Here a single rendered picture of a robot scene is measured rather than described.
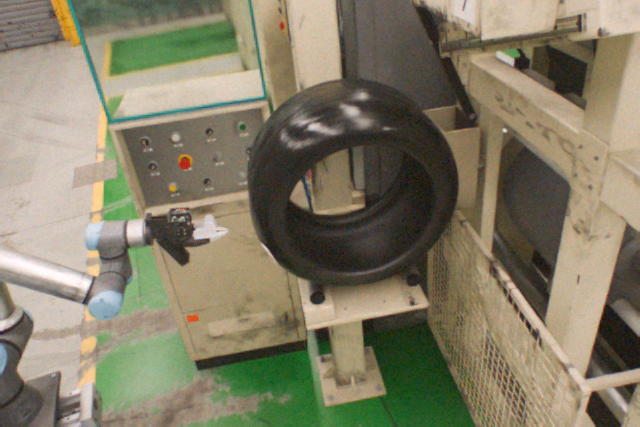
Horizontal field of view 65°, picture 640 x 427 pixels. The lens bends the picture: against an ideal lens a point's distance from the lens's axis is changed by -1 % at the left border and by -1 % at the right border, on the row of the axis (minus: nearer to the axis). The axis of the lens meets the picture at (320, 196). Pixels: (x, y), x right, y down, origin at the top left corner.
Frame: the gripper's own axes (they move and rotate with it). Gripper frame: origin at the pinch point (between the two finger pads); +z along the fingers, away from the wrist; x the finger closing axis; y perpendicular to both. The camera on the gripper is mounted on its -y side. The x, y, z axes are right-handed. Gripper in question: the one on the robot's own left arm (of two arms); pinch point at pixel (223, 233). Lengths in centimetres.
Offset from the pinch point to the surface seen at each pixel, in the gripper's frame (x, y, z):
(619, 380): -58, -3, 79
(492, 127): 21, 19, 85
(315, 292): -9.8, -15.2, 24.2
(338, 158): 26.7, 7.8, 36.7
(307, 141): -10.3, 31.3, 21.5
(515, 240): 45, -45, 120
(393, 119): -9, 36, 42
